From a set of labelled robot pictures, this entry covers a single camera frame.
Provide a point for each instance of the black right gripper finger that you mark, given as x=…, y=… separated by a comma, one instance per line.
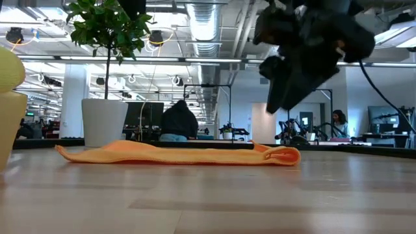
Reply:
x=302, y=87
x=274, y=81

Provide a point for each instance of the orange microfiber towel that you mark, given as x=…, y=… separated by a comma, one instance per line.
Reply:
x=178, y=155

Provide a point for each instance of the person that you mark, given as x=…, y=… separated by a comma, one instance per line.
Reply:
x=340, y=125
x=29, y=131
x=178, y=122

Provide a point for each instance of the small potted plant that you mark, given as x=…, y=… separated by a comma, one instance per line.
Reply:
x=227, y=134

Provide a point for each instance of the grey background monitor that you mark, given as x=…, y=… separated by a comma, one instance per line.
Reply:
x=383, y=117

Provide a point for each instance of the black computer monitor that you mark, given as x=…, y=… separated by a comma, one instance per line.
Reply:
x=146, y=117

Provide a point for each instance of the white plant pot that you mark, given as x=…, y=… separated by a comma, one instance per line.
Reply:
x=104, y=122

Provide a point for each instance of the green leafy plant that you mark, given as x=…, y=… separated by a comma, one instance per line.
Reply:
x=104, y=26

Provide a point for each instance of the yellow plastic tray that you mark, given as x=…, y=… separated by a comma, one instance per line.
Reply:
x=9, y=130

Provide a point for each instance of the black background station frame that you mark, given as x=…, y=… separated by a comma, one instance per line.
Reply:
x=328, y=94
x=208, y=85

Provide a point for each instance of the black aluminium table frame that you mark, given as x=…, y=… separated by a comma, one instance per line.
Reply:
x=357, y=149

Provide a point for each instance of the silver ventilation duct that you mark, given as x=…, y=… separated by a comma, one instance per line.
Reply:
x=204, y=26

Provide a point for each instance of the black ceiling camera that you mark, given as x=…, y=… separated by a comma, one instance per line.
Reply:
x=14, y=35
x=156, y=37

